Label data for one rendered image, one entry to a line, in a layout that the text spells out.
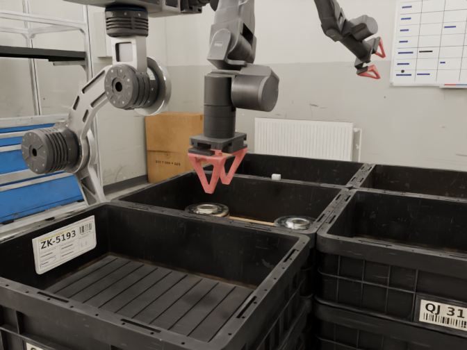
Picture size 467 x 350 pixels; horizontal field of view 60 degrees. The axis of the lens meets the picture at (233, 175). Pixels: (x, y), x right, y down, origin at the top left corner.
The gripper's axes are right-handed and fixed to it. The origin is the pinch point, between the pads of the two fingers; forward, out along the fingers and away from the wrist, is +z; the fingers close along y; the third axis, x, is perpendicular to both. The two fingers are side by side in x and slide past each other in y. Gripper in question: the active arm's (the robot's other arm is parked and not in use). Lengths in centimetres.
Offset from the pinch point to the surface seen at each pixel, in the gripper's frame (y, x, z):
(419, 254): -7.8, -35.0, 1.2
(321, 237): -7.8, -21.9, 2.1
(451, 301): -7.4, -39.8, 7.0
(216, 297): -15.0, -8.7, 12.6
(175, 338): -37.5, -17.0, 1.1
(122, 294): -20.9, 4.6, 13.3
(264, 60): 330, 133, -18
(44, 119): 111, 188, 22
